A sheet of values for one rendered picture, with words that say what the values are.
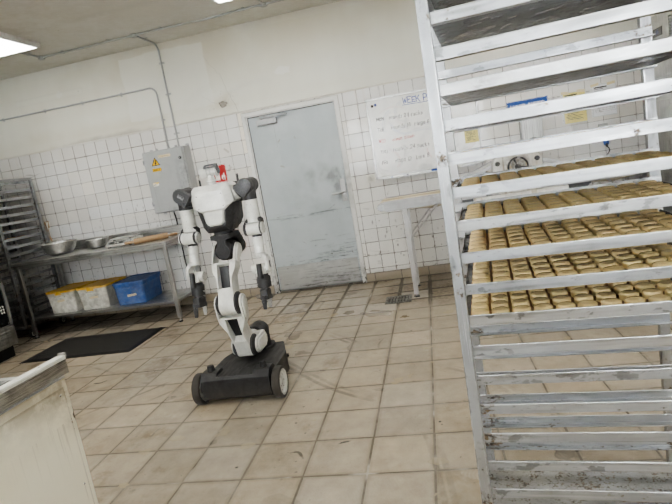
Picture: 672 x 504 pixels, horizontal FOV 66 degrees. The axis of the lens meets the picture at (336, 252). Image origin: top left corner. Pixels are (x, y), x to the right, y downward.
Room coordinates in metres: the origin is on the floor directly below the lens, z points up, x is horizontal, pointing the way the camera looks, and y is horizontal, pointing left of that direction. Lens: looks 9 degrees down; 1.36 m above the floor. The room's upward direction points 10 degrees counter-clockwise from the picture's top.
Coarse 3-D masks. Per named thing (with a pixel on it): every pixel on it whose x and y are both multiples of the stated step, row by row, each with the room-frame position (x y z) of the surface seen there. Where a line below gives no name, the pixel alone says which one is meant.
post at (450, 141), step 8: (432, 32) 1.79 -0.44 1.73; (440, 64) 1.79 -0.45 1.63; (440, 80) 1.79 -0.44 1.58; (448, 112) 1.79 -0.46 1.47; (448, 136) 1.79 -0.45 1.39; (448, 144) 1.79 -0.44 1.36; (456, 168) 1.79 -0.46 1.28; (456, 176) 1.79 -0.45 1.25; (456, 200) 1.79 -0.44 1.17; (456, 216) 1.79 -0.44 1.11; (464, 264) 1.79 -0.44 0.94; (464, 272) 1.79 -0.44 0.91; (480, 344) 1.80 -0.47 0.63; (480, 360) 1.79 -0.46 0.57; (480, 368) 1.79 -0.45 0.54; (480, 392) 1.79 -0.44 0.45; (488, 416) 1.78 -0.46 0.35; (488, 432) 1.79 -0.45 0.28; (488, 456) 1.79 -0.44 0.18
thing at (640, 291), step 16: (544, 288) 1.54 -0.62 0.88; (560, 288) 1.51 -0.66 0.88; (576, 288) 1.48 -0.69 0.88; (592, 288) 1.45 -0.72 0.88; (608, 288) 1.43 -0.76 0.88; (624, 288) 1.40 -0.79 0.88; (640, 288) 1.40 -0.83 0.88; (656, 288) 1.36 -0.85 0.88; (480, 304) 1.48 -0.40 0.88; (496, 304) 1.45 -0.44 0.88; (512, 304) 1.45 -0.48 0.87; (528, 304) 1.43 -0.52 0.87; (544, 304) 1.38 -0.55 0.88; (560, 304) 1.36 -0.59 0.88; (576, 304) 1.39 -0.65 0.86; (592, 304) 1.32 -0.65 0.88; (608, 304) 1.31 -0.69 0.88
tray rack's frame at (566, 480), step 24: (648, 24) 1.60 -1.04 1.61; (648, 72) 1.61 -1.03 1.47; (648, 144) 1.61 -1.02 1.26; (504, 480) 1.68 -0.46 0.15; (528, 480) 1.66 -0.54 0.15; (552, 480) 1.64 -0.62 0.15; (576, 480) 1.62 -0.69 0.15; (600, 480) 1.60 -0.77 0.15; (624, 480) 1.58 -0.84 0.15; (648, 480) 1.56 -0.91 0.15
